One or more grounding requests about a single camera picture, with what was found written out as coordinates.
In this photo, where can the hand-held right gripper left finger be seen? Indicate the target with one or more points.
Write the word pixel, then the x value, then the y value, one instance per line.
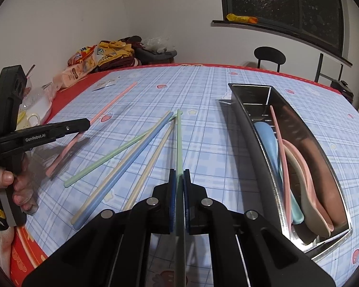
pixel 172 197

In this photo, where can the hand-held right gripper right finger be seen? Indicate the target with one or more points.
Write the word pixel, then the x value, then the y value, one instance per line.
pixel 187 197

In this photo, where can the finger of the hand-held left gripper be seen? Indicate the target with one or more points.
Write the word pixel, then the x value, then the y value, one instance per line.
pixel 73 127

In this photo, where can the pink chopstick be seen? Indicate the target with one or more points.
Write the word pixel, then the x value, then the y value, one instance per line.
pixel 283 179
pixel 59 158

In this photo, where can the cream chopstick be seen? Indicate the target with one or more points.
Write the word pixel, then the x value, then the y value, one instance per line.
pixel 153 161
pixel 106 182

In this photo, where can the green chopstick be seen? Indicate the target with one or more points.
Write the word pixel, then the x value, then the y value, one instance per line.
pixel 179 149
pixel 107 157

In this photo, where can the blue chopstick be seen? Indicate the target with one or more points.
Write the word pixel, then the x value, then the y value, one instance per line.
pixel 122 172

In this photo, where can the blue spoon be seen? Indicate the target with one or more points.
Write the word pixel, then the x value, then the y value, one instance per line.
pixel 266 137

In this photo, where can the green spoon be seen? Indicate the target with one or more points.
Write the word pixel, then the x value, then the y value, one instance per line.
pixel 297 213

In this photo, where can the pink spoon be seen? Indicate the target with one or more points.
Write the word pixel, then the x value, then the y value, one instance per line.
pixel 314 187

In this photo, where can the white spoon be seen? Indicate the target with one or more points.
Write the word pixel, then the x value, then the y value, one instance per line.
pixel 314 218

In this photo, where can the metal utensil tray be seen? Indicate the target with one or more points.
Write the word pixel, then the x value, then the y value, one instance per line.
pixel 299 125

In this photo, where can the person's left hand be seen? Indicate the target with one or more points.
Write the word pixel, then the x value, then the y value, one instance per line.
pixel 3 179

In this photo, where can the white printed mug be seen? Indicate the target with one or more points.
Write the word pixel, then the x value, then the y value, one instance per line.
pixel 33 119

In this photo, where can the clear plastic food container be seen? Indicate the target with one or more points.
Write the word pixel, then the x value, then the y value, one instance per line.
pixel 39 103

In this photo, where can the pink biscuit packet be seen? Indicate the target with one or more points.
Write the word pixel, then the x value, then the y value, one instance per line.
pixel 70 76

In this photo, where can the small white packet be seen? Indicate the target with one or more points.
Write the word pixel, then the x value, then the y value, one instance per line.
pixel 104 85

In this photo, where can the orange snack bag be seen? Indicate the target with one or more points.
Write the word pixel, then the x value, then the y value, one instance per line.
pixel 82 56

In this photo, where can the yellow maroon clothes pile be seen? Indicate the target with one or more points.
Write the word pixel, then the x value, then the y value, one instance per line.
pixel 116 53

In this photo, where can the grey stool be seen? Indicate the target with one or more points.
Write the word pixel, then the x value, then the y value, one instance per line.
pixel 155 57

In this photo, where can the clear plastic bag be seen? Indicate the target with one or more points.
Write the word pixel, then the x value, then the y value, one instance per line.
pixel 158 44

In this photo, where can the black chair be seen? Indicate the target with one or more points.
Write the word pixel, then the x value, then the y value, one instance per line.
pixel 269 54

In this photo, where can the yellow orange packet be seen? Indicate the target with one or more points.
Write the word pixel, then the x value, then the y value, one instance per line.
pixel 239 18

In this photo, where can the brown rice cooker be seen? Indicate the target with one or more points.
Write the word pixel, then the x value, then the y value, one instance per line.
pixel 343 89

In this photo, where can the dark framed window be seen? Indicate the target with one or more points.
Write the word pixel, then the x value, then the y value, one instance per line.
pixel 272 0

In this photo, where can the black metal frame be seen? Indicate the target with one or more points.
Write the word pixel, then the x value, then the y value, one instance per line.
pixel 319 65

